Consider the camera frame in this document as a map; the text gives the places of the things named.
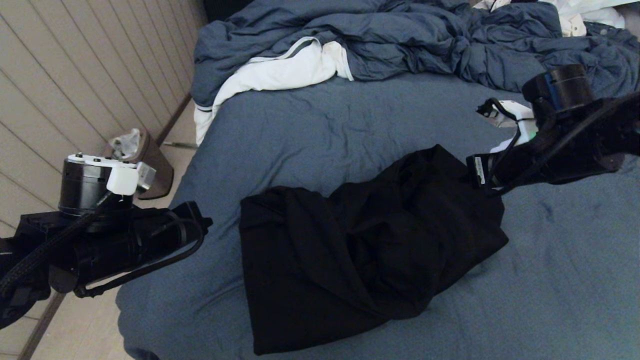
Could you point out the blue bed sheet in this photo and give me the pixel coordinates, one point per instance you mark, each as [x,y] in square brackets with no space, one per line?
[325,125]

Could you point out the white pillow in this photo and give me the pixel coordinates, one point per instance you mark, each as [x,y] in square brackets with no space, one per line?
[595,10]

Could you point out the white plastic bin bag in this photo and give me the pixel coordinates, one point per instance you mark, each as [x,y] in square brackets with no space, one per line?
[125,142]

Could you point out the black zip hoodie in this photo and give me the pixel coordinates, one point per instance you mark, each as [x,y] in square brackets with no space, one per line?
[350,250]

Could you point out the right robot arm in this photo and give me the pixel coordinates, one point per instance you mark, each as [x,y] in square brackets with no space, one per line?
[565,90]

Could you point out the dark headboard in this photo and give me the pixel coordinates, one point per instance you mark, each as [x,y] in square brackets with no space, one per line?
[225,9]

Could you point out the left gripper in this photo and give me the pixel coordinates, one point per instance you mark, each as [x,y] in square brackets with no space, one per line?
[135,245]

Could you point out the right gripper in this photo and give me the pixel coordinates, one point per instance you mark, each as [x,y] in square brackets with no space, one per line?
[540,165]

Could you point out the beige trash bin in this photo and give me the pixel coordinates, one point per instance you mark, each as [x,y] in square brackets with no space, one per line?
[160,170]

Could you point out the crumpled blue duvet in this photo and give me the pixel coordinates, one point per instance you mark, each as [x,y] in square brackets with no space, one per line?
[400,35]

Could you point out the cream crumpled garment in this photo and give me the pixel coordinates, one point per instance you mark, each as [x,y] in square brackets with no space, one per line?
[570,25]

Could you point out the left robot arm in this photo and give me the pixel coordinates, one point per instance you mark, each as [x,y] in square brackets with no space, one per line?
[40,240]

